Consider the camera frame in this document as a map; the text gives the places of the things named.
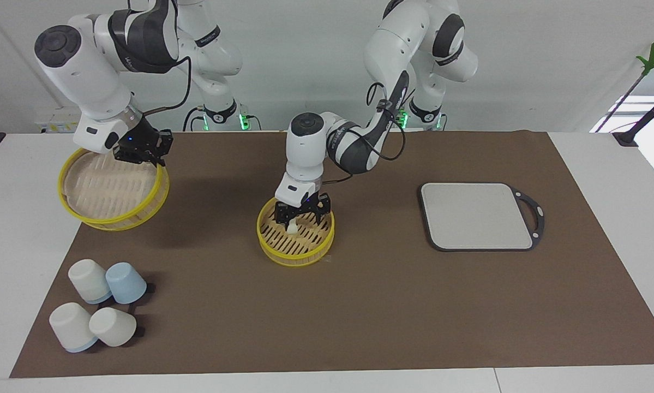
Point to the white plastic cup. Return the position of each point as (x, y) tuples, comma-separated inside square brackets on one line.
[(113, 327), (88, 279), (71, 326)]

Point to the green-tipped grey pole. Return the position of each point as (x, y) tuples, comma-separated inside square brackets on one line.
[(649, 57)]

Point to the white grey-rimmed cutting board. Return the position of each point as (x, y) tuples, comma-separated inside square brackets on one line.
[(474, 215)]

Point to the white yellow-labelled box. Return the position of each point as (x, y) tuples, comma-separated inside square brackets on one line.
[(62, 120)]

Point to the light blue plastic cup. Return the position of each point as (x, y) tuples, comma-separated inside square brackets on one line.
[(126, 283)]

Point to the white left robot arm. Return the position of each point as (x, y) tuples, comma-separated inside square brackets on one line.
[(305, 153)]

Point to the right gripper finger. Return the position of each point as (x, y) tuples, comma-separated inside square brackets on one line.
[(145, 160), (160, 161)]

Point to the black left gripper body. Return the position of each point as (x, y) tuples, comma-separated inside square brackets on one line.
[(307, 208)]

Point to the yellow bare steamer basket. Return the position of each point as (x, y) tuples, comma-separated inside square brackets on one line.
[(296, 259)]

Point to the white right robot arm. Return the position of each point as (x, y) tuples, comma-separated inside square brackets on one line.
[(86, 76)]

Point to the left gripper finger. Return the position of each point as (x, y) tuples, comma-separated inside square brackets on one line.
[(323, 213), (283, 212)]

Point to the white mesh steamer liner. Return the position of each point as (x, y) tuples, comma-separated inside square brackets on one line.
[(108, 188)]

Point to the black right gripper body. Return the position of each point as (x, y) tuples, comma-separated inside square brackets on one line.
[(144, 142)]

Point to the white steamed bun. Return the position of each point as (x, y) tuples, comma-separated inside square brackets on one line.
[(293, 229)]

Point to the brown table mat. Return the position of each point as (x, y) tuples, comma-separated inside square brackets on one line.
[(359, 316)]

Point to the yellow lined steamer basket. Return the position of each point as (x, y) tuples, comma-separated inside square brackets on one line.
[(114, 224)]

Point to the black clamp stand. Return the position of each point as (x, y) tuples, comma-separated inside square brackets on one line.
[(626, 139)]

